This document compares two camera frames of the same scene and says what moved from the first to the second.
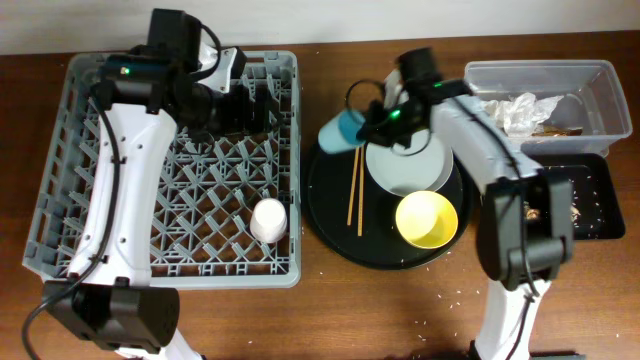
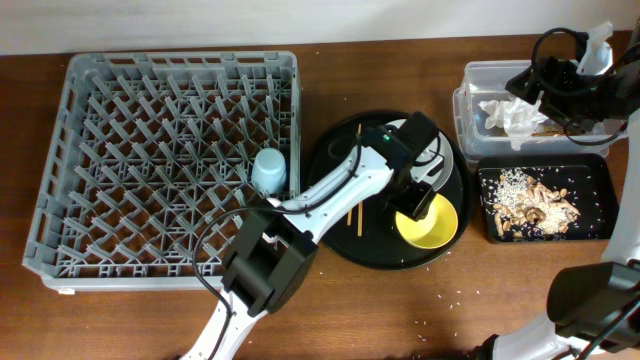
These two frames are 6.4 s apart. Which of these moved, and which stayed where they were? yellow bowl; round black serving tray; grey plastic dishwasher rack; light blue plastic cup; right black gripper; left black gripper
Moved: right black gripper; light blue plastic cup; left black gripper
Stayed: grey plastic dishwasher rack; round black serving tray; yellow bowl
